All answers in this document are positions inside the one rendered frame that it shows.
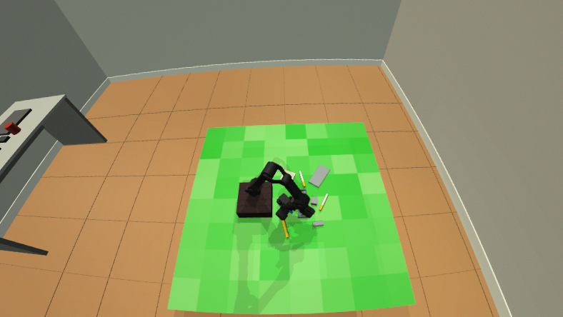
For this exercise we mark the grey keyboard with white letter keys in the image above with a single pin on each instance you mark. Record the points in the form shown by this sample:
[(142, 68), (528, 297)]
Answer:
[(300, 215)]

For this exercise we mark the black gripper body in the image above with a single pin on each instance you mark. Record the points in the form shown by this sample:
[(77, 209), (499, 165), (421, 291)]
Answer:
[(282, 213)]

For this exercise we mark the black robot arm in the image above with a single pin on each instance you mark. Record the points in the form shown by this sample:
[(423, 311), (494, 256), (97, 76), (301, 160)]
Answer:
[(299, 200)]

